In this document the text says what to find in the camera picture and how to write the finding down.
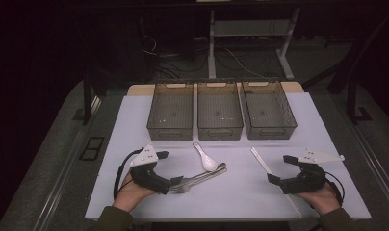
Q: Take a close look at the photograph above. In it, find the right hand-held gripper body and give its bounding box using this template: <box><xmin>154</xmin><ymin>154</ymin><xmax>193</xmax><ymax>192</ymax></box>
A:
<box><xmin>278</xmin><ymin>147</ymin><xmax>346</xmax><ymax>195</ymax></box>

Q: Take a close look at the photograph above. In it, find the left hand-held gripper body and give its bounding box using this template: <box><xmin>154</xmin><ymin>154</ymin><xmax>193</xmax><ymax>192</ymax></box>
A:
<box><xmin>129</xmin><ymin>143</ymin><xmax>171</xmax><ymax>195</ymax></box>

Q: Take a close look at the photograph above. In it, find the steel fork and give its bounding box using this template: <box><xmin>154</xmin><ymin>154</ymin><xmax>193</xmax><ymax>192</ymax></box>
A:
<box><xmin>169</xmin><ymin>167</ymin><xmax>229</xmax><ymax>194</ymax></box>

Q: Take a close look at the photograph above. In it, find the white chopstick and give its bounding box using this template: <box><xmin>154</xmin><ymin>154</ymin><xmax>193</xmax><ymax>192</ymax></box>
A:
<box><xmin>251</xmin><ymin>146</ymin><xmax>303</xmax><ymax>218</ymax></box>
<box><xmin>249</xmin><ymin>146</ymin><xmax>302</xmax><ymax>218</ymax></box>

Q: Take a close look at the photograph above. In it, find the white ceramic spoon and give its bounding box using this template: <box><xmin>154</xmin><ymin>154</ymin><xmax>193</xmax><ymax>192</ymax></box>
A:
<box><xmin>192</xmin><ymin>141</ymin><xmax>219</xmax><ymax>172</ymax></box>

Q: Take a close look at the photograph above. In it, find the smoked clear plastic bin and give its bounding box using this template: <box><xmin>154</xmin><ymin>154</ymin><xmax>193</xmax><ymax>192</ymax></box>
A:
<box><xmin>240</xmin><ymin>78</ymin><xmax>298</xmax><ymax>141</ymax></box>
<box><xmin>146</xmin><ymin>80</ymin><xmax>195</xmax><ymax>142</ymax></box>
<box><xmin>196</xmin><ymin>79</ymin><xmax>245</xmax><ymax>141</ymax></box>

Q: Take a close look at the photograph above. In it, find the person's right hand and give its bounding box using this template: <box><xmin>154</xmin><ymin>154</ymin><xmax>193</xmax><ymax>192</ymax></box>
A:
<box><xmin>295</xmin><ymin>182</ymin><xmax>341</xmax><ymax>216</ymax></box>

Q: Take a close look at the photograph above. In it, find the person's left hand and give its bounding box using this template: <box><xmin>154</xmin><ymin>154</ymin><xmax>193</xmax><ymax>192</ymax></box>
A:
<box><xmin>112</xmin><ymin>172</ymin><xmax>157</xmax><ymax>214</ymax></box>

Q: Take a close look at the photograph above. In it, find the white table cover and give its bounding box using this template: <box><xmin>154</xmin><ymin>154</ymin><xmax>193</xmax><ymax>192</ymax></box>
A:
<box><xmin>85</xmin><ymin>91</ymin><xmax>373</xmax><ymax>222</ymax></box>

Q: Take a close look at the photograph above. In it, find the black metal stand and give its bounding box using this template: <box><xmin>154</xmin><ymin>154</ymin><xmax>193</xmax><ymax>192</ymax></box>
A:
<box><xmin>346</xmin><ymin>72</ymin><xmax>374</xmax><ymax>125</ymax></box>

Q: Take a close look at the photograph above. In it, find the right hand-held gripper black cable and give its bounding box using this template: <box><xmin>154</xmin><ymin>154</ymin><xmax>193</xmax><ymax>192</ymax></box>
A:
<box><xmin>324</xmin><ymin>171</ymin><xmax>346</xmax><ymax>206</ymax></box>

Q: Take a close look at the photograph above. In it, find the hand-held gripper black cable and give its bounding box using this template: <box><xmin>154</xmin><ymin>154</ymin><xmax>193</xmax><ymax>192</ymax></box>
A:
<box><xmin>113</xmin><ymin>147</ymin><xmax>144</xmax><ymax>200</ymax></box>
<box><xmin>324</xmin><ymin>171</ymin><xmax>346</xmax><ymax>206</ymax></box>

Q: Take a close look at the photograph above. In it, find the left hand-held gripper black cable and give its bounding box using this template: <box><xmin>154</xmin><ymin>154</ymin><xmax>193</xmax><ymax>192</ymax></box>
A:
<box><xmin>113</xmin><ymin>147</ymin><xmax>144</xmax><ymax>200</ymax></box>

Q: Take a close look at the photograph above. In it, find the metal floor rail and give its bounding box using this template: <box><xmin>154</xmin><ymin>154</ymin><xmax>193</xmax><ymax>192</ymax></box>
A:
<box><xmin>32</xmin><ymin>95</ymin><xmax>102</xmax><ymax>231</ymax></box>
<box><xmin>340</xmin><ymin>112</ymin><xmax>389</xmax><ymax>208</ymax></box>

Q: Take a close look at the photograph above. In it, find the black floor socket frame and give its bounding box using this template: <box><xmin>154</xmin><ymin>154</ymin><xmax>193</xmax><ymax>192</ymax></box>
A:
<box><xmin>79</xmin><ymin>136</ymin><xmax>106</xmax><ymax>162</ymax></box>

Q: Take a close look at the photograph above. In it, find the bundle of black floor cables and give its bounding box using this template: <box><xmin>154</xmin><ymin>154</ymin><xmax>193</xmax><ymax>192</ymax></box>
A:
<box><xmin>139</xmin><ymin>18</ymin><xmax>210</xmax><ymax>81</ymax></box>

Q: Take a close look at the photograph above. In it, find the white floor cable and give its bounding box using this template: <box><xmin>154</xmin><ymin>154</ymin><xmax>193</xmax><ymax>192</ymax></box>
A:
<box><xmin>223</xmin><ymin>47</ymin><xmax>268</xmax><ymax>80</ymax></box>

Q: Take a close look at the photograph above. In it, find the white metal desk frame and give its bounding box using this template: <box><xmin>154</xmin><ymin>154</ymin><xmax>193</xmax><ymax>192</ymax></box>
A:
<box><xmin>207</xmin><ymin>8</ymin><xmax>301</xmax><ymax>81</ymax></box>

